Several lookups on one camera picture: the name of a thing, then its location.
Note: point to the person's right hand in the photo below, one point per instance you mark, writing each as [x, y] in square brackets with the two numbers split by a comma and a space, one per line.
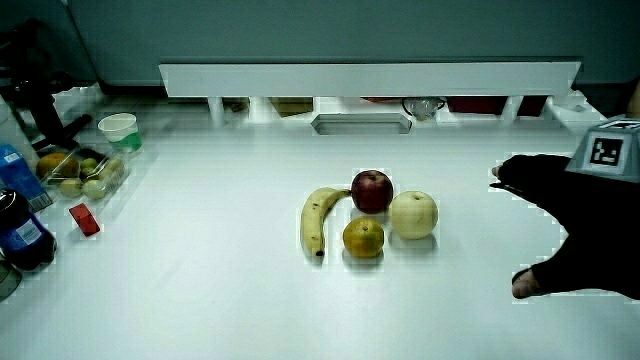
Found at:
[590, 225]

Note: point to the pale yellow round pear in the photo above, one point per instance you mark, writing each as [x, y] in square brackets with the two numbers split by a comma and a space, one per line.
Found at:
[413, 215]

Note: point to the dark red box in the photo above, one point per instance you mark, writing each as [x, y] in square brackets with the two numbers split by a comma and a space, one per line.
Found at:
[492, 104]

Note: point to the clear glass cup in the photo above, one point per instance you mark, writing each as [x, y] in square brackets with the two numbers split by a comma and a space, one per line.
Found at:
[423, 107]

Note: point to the dark red apple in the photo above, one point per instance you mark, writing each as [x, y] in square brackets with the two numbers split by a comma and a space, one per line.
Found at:
[372, 191]

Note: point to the orange tangerine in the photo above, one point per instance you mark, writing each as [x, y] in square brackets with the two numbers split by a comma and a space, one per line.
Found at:
[363, 238]

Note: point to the white long shelf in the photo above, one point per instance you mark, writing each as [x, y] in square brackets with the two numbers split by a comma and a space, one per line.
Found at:
[370, 79]

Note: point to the yellow banana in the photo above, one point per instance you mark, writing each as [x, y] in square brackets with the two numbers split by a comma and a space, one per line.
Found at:
[313, 220]

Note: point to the brown cardboard box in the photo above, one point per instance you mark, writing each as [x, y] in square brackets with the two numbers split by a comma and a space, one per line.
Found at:
[292, 105]

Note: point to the white and green paper cup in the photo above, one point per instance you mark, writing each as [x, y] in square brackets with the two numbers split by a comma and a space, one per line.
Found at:
[121, 132]

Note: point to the small green fruit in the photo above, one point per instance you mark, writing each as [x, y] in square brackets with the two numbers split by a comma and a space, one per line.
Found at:
[114, 166]
[89, 165]
[71, 187]
[94, 189]

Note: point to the clear plastic fruit container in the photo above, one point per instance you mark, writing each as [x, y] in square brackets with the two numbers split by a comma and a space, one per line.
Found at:
[90, 175]

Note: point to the small red block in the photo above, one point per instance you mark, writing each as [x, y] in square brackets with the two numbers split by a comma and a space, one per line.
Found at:
[84, 219]

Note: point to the large orange fruit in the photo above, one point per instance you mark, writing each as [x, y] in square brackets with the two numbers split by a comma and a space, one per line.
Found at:
[56, 165]

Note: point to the dark bottle with blue label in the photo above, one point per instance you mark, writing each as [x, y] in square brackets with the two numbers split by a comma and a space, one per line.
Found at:
[22, 235]

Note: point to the blue drink carton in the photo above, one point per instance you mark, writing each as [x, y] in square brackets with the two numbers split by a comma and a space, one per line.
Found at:
[20, 177]

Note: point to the dark glass bowl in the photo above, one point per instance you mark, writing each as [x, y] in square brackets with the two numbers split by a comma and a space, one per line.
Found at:
[7, 280]

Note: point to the black camera stand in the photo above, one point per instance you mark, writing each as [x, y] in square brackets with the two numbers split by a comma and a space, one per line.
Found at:
[40, 100]

